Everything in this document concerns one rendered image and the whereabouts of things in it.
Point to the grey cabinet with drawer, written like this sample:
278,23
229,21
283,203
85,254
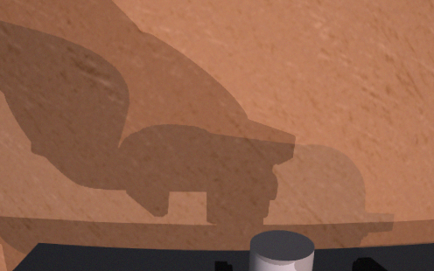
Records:
276,250

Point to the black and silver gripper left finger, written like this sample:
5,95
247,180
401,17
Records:
223,266

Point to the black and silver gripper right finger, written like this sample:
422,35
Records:
367,264

